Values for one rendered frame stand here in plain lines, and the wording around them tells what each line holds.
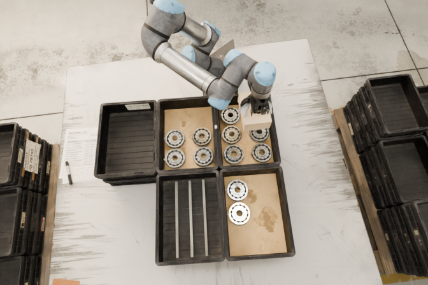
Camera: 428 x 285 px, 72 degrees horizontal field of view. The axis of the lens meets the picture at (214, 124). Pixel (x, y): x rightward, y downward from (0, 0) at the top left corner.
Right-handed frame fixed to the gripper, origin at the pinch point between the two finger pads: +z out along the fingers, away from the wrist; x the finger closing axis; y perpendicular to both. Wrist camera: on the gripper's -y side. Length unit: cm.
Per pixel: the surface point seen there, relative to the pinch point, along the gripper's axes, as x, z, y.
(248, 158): -3.3, 27.3, 15.2
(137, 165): -60, 28, 12
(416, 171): 109, 72, 26
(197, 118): -27.2, 27.6, -10.8
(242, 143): -4.6, 27.4, 6.7
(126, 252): -70, 40, 52
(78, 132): -98, 41, -17
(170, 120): -42, 28, -12
